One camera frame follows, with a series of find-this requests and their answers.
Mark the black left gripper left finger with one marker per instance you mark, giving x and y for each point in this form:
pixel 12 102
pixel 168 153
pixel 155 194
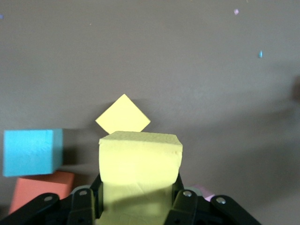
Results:
pixel 79 206

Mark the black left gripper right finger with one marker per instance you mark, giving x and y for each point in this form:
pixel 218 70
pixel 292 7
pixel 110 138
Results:
pixel 185 206

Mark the pink foam cube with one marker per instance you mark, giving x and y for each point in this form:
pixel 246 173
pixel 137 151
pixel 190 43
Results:
pixel 204 191

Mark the orange foam cube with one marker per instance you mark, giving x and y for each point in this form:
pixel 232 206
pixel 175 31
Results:
pixel 39 187

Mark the yellow foam cube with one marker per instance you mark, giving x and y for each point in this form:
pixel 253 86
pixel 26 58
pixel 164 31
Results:
pixel 138 161
pixel 123 116

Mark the blue foam cube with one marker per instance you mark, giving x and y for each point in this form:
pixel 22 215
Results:
pixel 30 152

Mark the brown table cover sheet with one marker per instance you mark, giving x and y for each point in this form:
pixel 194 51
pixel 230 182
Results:
pixel 187 82

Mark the tiny blue crumb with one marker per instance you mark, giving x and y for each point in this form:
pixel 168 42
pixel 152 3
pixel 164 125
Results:
pixel 260 54

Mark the tiny pink crumb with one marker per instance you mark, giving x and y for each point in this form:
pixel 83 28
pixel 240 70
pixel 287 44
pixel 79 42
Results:
pixel 236 11

